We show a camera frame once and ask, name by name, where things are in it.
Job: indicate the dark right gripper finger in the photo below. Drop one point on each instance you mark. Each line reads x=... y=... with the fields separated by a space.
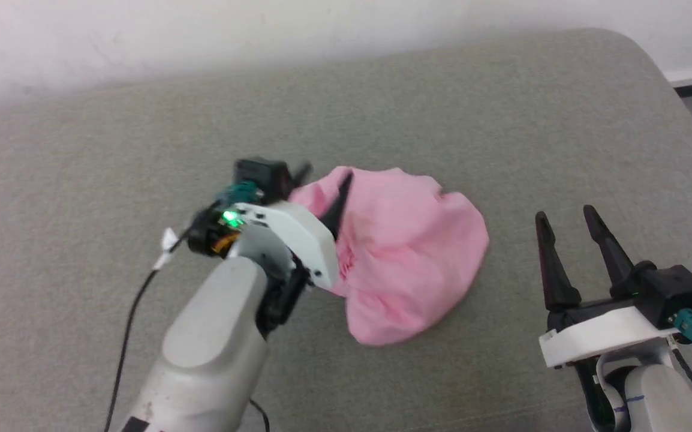
x=610 y=252
x=556 y=270

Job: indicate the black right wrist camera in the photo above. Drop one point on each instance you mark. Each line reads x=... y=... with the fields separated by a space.
x=673 y=294

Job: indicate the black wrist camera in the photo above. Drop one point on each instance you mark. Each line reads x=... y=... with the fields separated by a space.
x=260 y=175
x=673 y=294

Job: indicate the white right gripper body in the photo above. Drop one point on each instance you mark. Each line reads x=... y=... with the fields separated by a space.
x=604 y=333

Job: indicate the grey fabric sofa cushion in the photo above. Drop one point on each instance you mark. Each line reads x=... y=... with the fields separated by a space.
x=142 y=150

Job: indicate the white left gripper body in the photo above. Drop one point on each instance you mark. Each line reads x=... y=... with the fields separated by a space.
x=301 y=237

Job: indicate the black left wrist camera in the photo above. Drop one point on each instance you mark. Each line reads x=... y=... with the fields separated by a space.
x=260 y=175

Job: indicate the pink garment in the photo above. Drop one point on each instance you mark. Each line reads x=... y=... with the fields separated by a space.
x=406 y=252

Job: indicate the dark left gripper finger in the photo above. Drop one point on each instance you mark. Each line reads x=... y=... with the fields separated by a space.
x=301 y=174
x=337 y=207

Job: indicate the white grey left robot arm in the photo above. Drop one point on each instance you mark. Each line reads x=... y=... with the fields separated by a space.
x=214 y=336

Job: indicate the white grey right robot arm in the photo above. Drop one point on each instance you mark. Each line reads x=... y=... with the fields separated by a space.
x=658 y=399

